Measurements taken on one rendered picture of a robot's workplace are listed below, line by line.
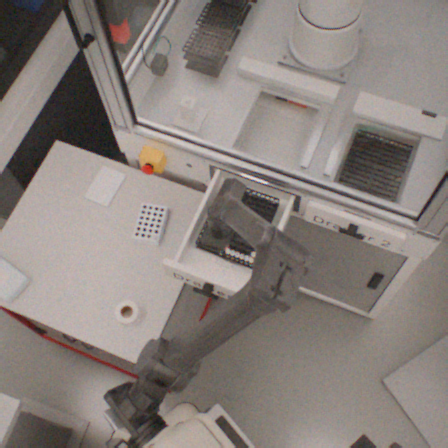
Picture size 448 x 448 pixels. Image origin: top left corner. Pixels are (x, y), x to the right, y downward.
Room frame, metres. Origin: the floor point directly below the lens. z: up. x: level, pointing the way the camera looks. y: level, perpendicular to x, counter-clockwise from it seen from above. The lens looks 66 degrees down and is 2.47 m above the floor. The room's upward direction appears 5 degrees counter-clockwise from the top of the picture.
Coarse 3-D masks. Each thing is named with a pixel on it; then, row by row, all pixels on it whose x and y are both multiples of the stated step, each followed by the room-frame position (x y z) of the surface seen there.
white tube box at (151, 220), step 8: (144, 208) 0.81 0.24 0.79; (152, 208) 0.81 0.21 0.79; (160, 208) 0.80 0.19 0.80; (144, 216) 0.78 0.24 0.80; (152, 216) 0.78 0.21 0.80; (160, 216) 0.79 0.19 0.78; (136, 224) 0.76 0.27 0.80; (144, 224) 0.76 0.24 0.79; (152, 224) 0.76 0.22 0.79; (160, 224) 0.75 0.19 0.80; (136, 232) 0.73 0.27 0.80; (144, 232) 0.73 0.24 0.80; (152, 232) 0.72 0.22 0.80; (160, 232) 0.72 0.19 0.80; (136, 240) 0.71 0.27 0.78; (144, 240) 0.70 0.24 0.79; (152, 240) 0.70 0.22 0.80; (160, 240) 0.71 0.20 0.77
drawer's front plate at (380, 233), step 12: (312, 204) 0.71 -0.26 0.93; (312, 216) 0.70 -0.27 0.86; (324, 216) 0.68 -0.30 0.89; (336, 216) 0.67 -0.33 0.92; (348, 216) 0.66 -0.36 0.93; (360, 228) 0.63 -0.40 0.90; (372, 228) 0.62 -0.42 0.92; (384, 228) 0.61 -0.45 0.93; (360, 240) 0.62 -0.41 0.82; (372, 240) 0.61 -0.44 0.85; (384, 240) 0.60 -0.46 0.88; (396, 240) 0.58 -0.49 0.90
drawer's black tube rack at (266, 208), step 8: (248, 192) 0.78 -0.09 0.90; (256, 192) 0.78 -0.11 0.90; (248, 200) 0.75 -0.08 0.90; (256, 200) 0.76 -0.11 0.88; (264, 200) 0.75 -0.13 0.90; (256, 208) 0.72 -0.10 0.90; (264, 208) 0.74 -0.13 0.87; (272, 208) 0.72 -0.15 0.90; (264, 216) 0.70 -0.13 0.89; (272, 216) 0.69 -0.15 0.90; (208, 224) 0.69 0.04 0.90; (200, 232) 0.67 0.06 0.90; (232, 240) 0.64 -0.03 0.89; (240, 240) 0.63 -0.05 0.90; (200, 248) 0.63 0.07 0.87; (208, 248) 0.63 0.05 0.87; (216, 248) 0.62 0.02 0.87; (232, 248) 0.61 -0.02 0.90; (240, 248) 0.61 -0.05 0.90; (248, 248) 0.60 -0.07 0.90; (224, 256) 0.60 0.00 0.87; (240, 264) 0.57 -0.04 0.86; (248, 264) 0.56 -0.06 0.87
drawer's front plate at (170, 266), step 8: (168, 264) 0.57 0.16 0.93; (176, 264) 0.56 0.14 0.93; (168, 272) 0.57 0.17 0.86; (176, 272) 0.55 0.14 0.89; (184, 272) 0.54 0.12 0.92; (192, 272) 0.54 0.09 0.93; (200, 272) 0.53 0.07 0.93; (184, 280) 0.55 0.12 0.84; (192, 280) 0.53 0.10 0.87; (200, 280) 0.52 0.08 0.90; (208, 280) 0.51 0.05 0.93; (216, 280) 0.51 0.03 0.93; (224, 280) 0.50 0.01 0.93; (216, 288) 0.50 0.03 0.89; (224, 288) 0.49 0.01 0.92; (232, 288) 0.48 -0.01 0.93; (240, 288) 0.48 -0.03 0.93
